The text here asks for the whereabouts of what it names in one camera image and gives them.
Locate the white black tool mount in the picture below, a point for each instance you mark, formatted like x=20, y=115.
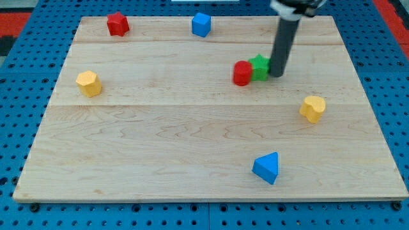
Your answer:
x=296, y=9

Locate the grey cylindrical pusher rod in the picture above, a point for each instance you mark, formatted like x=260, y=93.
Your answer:
x=283, y=42

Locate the yellow heart block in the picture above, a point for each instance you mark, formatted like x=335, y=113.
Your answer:
x=312, y=108

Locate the green star block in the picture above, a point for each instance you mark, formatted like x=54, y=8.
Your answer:
x=260, y=68

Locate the red cylinder block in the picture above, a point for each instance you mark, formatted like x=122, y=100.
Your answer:
x=242, y=73

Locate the blue cube block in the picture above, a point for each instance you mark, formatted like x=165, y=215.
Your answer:
x=201, y=24

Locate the blue triangle block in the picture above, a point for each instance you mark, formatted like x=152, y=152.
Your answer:
x=267, y=167

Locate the light wooden board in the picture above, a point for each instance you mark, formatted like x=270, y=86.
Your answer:
x=170, y=126

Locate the red star block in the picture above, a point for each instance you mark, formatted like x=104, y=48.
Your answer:
x=117, y=24

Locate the yellow hexagon block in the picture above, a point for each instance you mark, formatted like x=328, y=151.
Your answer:
x=89, y=83

